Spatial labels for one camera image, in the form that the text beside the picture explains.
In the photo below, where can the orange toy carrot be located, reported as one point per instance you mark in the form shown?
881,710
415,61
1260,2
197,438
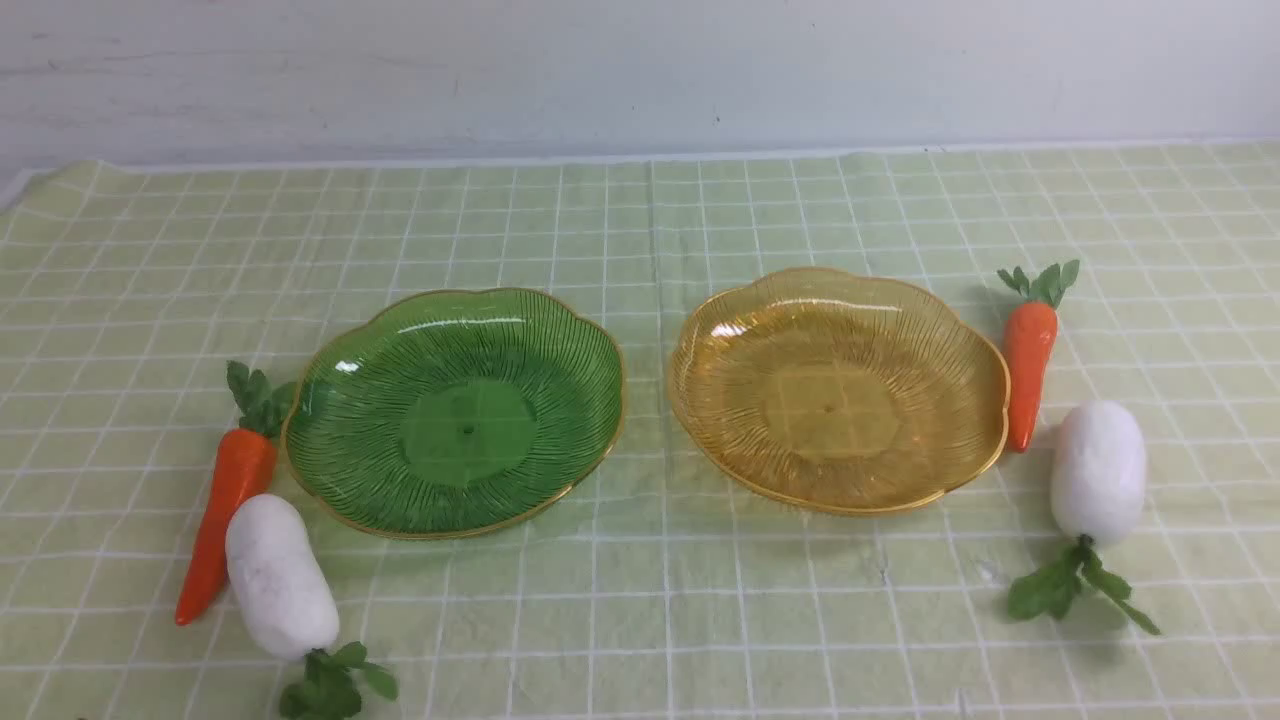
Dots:
1029,335
244,467

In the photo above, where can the white toy radish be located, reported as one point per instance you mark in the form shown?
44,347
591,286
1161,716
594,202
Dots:
289,611
1098,484

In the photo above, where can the amber plastic plate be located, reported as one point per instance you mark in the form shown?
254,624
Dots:
839,393

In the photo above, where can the green plastic plate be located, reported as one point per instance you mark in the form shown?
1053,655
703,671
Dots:
455,413

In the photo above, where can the green checked tablecloth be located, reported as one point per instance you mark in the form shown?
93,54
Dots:
659,588

